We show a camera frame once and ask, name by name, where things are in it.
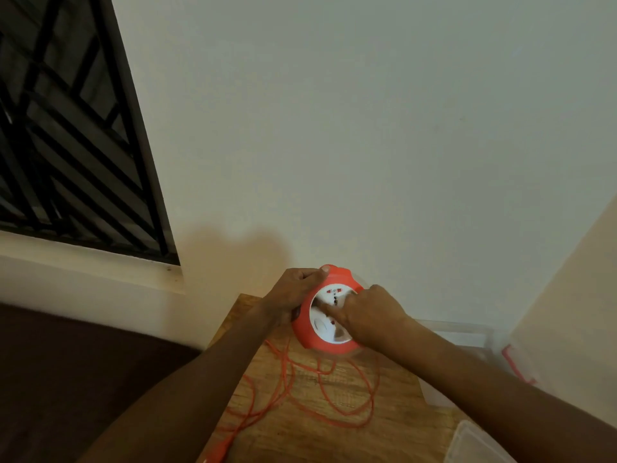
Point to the person's right hand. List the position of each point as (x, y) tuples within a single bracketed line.
[(373, 318)]

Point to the person's left hand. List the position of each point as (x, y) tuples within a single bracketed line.
[(289, 294)]

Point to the clear plastic storage box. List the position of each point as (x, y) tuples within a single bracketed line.
[(463, 335)]

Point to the person's right forearm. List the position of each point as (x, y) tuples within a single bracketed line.
[(506, 405)]

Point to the person's left forearm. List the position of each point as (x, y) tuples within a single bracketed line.
[(193, 400)]

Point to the clear plastic box lid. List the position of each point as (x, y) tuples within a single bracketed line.
[(472, 448)]

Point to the beige cabinet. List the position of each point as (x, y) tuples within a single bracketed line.
[(578, 323)]

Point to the dark brown mattress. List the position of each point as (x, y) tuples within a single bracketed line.
[(72, 390)]

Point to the black metal window grille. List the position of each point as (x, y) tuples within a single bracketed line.
[(72, 149)]

